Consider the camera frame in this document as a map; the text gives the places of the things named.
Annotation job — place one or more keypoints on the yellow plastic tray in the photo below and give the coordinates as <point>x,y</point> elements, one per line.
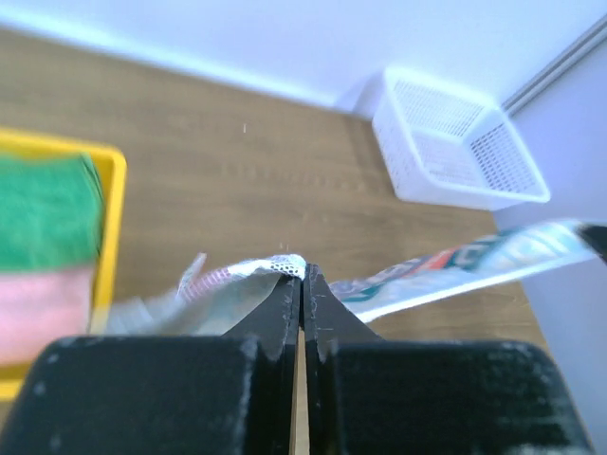
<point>112,169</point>

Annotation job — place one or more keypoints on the patterned white cloth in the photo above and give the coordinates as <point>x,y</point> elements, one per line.
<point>210,302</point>

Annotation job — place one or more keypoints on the pink towel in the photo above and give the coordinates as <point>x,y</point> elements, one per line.
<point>37,308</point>

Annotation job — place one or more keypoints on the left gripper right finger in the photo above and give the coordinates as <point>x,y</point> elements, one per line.
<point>326,321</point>

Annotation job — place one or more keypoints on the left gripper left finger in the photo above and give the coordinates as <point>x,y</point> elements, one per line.
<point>273,327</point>

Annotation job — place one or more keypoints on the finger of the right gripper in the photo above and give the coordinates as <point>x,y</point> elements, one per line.
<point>595,236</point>

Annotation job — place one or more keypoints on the green towel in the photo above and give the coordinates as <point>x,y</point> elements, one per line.
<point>51,213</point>

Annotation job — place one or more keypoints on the white plastic basket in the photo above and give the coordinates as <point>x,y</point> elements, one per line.
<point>443,144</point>

